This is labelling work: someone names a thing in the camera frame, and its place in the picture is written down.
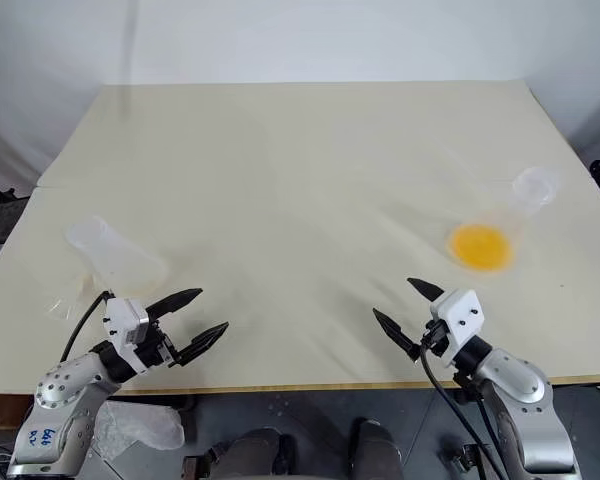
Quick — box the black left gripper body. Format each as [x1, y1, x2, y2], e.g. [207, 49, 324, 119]
[134, 318, 182, 371]

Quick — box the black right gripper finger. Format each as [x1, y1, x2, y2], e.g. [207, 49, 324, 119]
[372, 307, 422, 363]
[406, 277, 449, 304]

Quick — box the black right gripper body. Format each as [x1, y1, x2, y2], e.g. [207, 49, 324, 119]
[419, 318, 451, 356]

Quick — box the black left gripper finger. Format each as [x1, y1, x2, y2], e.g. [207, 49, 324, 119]
[174, 321, 231, 369]
[147, 287, 204, 322]

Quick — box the clear flask with orange liquid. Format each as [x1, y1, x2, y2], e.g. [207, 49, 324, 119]
[444, 166, 564, 277]

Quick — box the clear plastic beaker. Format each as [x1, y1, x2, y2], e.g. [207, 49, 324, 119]
[63, 215, 169, 296]

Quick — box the crumpled clear plastic bag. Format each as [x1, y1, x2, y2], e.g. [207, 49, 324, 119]
[96, 401, 187, 451]

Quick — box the dark rounded shape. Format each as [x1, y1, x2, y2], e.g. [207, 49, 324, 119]
[218, 426, 297, 480]
[348, 418, 405, 480]

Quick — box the black block under table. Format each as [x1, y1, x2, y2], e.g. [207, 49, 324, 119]
[181, 446, 231, 480]
[444, 439, 495, 480]

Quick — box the black metal stand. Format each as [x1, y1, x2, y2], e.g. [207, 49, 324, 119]
[0, 173, 37, 237]

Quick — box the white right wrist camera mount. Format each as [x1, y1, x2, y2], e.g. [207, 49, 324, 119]
[428, 288, 484, 369]

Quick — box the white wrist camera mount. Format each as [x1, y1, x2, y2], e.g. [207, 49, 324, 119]
[428, 288, 484, 369]
[102, 297, 155, 374]

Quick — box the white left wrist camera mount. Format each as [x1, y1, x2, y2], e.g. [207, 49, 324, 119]
[102, 297, 155, 374]

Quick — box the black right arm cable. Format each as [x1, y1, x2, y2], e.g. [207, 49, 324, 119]
[418, 343, 512, 480]

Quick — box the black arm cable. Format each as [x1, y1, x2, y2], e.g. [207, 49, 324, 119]
[418, 343, 512, 480]
[58, 291, 117, 362]

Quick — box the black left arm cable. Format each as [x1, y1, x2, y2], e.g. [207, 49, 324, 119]
[58, 291, 117, 362]

